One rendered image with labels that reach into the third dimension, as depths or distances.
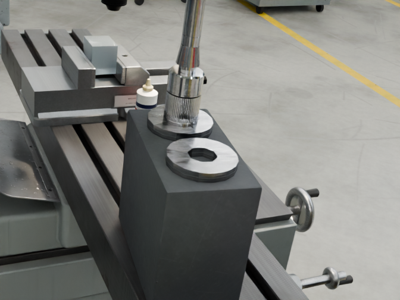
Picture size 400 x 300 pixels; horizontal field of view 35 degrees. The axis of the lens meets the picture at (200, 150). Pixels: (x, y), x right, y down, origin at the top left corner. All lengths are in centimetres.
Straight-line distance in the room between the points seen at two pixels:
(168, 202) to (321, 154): 276
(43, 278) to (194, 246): 55
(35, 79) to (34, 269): 36
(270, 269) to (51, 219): 45
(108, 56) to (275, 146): 225
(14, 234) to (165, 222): 51
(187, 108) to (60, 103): 47
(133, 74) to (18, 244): 39
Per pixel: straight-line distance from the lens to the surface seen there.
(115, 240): 96
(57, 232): 124
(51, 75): 131
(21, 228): 121
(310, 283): 163
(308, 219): 164
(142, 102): 123
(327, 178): 325
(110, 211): 102
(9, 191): 116
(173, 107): 84
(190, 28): 81
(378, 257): 279
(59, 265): 127
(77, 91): 126
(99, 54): 128
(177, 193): 73
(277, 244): 148
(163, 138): 84
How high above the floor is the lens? 153
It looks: 28 degrees down
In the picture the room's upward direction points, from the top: 9 degrees clockwise
